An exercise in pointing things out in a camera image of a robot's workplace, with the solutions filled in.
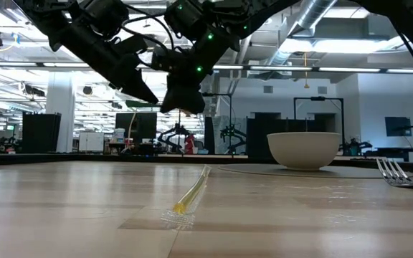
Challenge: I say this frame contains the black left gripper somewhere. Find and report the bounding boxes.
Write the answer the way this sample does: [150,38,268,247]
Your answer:
[60,17,160,105]

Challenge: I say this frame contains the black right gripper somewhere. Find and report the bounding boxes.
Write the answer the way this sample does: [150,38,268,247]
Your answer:
[151,29,242,115]

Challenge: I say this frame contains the yellow straw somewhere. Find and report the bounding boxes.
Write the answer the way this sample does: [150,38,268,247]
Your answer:
[161,165,213,231]

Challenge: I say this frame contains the white ribbed ceramic bowl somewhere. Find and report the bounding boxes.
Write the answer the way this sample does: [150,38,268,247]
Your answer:
[266,131,342,171]

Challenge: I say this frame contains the silver metal fork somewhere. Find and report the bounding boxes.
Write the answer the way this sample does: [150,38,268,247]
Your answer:
[376,158,413,191]

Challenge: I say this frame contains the black background monitor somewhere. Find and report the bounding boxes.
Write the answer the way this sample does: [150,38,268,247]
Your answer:
[115,112,158,144]

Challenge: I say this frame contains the red background object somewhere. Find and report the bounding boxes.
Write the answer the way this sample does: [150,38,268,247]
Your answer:
[184,133,196,155]

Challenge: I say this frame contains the white low cabinet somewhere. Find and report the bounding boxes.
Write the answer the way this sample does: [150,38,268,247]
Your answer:
[78,131,105,153]

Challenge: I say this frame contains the white building column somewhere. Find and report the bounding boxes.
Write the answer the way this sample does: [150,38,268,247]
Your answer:
[46,71,75,153]

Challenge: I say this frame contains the black partition panel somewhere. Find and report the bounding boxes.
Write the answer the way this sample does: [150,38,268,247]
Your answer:
[246,113,328,158]

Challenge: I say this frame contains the round grey plate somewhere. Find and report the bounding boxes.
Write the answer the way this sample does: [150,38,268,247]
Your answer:
[217,163,413,180]

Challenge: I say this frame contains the long linear ceiling light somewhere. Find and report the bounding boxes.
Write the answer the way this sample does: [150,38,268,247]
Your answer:
[0,61,413,75]

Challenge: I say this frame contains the black tall cabinet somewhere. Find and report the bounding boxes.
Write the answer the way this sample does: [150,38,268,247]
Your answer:
[22,112,62,154]

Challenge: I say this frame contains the black background workbench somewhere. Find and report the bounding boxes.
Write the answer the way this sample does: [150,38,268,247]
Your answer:
[366,146,413,163]

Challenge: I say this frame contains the black rectangular rig frame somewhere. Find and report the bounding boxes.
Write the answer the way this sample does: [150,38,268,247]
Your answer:
[179,92,233,155]
[293,96,346,157]

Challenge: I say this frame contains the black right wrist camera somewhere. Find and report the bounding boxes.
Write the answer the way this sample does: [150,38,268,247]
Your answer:
[163,1,207,40]

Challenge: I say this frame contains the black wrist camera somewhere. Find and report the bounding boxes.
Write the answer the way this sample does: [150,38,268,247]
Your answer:
[84,0,129,35]
[163,1,207,40]

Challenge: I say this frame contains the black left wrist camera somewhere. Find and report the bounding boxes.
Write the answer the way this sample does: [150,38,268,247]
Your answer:
[84,0,129,35]

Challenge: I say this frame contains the yellow hanging cord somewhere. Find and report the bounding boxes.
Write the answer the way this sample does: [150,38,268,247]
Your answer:
[303,52,310,90]

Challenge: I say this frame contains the slanted silver ventilation duct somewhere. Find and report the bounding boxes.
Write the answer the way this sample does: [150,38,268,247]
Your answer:
[267,0,338,66]

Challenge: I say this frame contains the blue wall screen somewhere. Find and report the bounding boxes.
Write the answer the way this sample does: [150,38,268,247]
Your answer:
[384,116,412,138]

